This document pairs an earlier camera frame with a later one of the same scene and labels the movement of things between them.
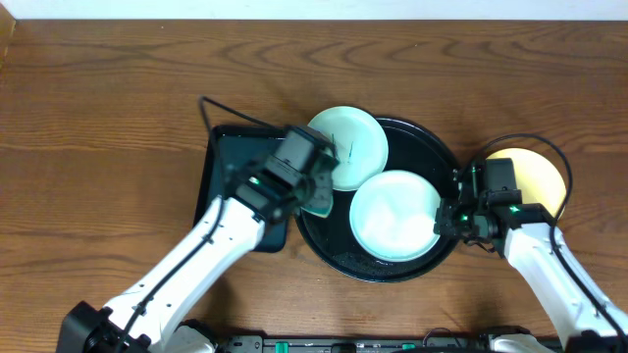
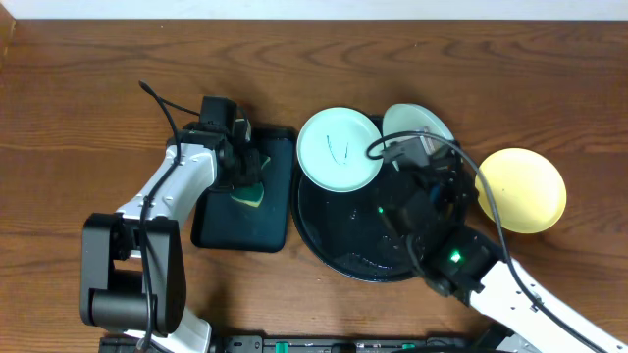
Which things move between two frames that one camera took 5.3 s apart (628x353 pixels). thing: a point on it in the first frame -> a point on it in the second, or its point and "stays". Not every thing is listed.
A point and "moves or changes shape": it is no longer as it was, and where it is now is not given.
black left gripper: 318,181 -> 250,167
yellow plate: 539,180 stays
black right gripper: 444,225 -> 452,174
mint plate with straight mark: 392,217 -> 410,118
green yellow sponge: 322,203 moves or changes shape
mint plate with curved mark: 357,141 stays
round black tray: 411,147 stays
